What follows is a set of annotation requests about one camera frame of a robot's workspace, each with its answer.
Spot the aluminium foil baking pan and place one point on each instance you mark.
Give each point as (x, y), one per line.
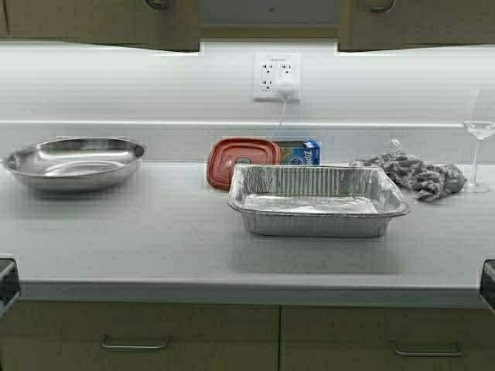
(315, 200)

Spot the cabinet door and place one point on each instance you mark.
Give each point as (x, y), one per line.
(159, 25)
(405, 24)

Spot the red plastic container lid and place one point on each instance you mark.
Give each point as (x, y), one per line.
(228, 152)

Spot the blue Ziploc bag box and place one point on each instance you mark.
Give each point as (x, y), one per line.
(299, 152)

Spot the white plug adapter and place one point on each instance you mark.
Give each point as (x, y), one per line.
(286, 87)

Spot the steel round bowl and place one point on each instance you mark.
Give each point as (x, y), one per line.
(75, 164)

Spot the middle wooden drawer front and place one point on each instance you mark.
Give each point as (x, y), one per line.
(319, 338)

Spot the wooden drawer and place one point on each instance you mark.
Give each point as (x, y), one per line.
(319, 338)
(62, 335)

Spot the grey patterned oven mitt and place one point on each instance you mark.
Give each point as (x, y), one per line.
(430, 182)

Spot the clear wine glass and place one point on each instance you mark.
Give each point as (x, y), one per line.
(479, 122)

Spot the left wooden drawer front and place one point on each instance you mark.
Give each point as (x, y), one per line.
(62, 335)

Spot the white wall outlet plate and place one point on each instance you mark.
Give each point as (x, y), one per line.
(269, 68)

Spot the left base mount block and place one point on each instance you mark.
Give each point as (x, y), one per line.
(10, 288)

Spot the base mount block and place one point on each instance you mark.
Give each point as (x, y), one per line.
(10, 288)
(487, 284)

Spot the right base mount block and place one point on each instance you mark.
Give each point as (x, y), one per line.
(487, 284)

